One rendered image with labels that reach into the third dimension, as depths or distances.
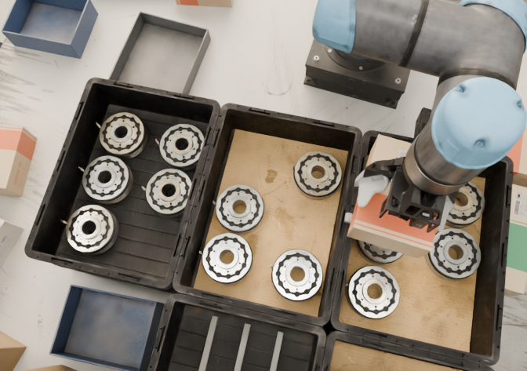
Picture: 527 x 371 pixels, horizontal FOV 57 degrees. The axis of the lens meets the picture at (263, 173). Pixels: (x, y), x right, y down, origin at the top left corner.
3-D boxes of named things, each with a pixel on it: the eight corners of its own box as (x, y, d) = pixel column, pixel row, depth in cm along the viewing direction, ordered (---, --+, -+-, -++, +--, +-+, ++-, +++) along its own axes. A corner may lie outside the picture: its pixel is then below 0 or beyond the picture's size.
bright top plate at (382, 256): (362, 209, 101) (363, 208, 101) (411, 220, 100) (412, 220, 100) (353, 256, 99) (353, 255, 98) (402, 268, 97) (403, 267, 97)
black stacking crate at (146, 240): (107, 101, 117) (90, 77, 106) (227, 124, 114) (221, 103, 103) (50, 263, 105) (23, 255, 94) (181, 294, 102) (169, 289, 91)
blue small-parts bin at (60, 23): (99, 13, 138) (89, -2, 131) (81, 59, 133) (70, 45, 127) (34, 1, 140) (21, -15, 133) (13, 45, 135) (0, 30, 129)
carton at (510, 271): (511, 296, 110) (524, 294, 104) (484, 288, 111) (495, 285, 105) (526, 198, 117) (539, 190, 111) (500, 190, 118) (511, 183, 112)
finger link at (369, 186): (334, 205, 75) (376, 202, 68) (344, 170, 77) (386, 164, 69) (348, 212, 77) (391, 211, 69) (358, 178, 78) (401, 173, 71)
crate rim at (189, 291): (223, 106, 104) (222, 100, 102) (361, 132, 101) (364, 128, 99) (172, 292, 93) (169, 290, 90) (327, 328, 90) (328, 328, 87)
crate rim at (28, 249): (92, 81, 108) (89, 75, 105) (223, 106, 104) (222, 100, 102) (27, 257, 96) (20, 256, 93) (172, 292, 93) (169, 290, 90)
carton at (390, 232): (370, 150, 85) (378, 134, 78) (438, 169, 84) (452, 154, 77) (347, 236, 81) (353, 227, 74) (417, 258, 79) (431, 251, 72)
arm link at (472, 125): (542, 78, 44) (526, 163, 42) (492, 126, 54) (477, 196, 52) (455, 56, 45) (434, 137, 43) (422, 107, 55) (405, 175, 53)
